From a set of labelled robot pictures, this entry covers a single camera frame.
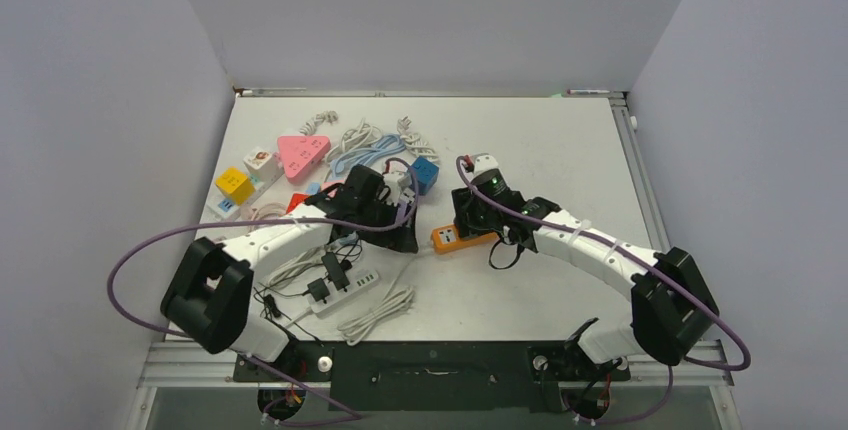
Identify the orange power strip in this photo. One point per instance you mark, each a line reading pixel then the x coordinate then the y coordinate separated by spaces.
pixel 446 240

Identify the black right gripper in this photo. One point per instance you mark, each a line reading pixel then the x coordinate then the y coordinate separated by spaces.
pixel 468 220

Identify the yellow cube socket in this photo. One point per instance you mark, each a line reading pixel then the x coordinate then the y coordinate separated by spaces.
pixel 235 185

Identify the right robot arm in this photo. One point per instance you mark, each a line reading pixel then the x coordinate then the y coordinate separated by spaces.
pixel 671 307

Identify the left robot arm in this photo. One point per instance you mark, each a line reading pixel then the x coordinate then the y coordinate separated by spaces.
pixel 210 294

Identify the black power adapter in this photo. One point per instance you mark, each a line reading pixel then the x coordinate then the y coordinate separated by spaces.
pixel 337 270

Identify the white plug adapter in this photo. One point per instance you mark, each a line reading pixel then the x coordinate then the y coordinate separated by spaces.
pixel 400 187

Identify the black plug adapter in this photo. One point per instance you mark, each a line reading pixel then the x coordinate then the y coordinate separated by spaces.
pixel 318 291

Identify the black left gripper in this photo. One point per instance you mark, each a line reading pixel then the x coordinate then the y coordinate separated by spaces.
pixel 400 238

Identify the pink cube socket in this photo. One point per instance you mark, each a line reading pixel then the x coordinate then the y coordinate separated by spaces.
pixel 326 185

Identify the red cube socket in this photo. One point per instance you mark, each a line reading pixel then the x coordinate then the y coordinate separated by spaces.
pixel 295 200

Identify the white USB power strip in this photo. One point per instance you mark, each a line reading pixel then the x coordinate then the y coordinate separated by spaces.
pixel 361 281

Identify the white flat power strip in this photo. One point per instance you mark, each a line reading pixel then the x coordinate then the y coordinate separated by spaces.
pixel 224 209

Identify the blue cube socket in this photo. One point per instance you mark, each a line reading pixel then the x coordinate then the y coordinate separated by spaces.
pixel 426 175

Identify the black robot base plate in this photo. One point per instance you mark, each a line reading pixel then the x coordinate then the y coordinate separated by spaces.
pixel 445 375

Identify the white picture cube socket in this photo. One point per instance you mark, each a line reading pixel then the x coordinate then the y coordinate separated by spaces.
pixel 262 165

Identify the pink triangular power strip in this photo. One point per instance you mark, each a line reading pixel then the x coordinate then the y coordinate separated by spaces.
pixel 300 155

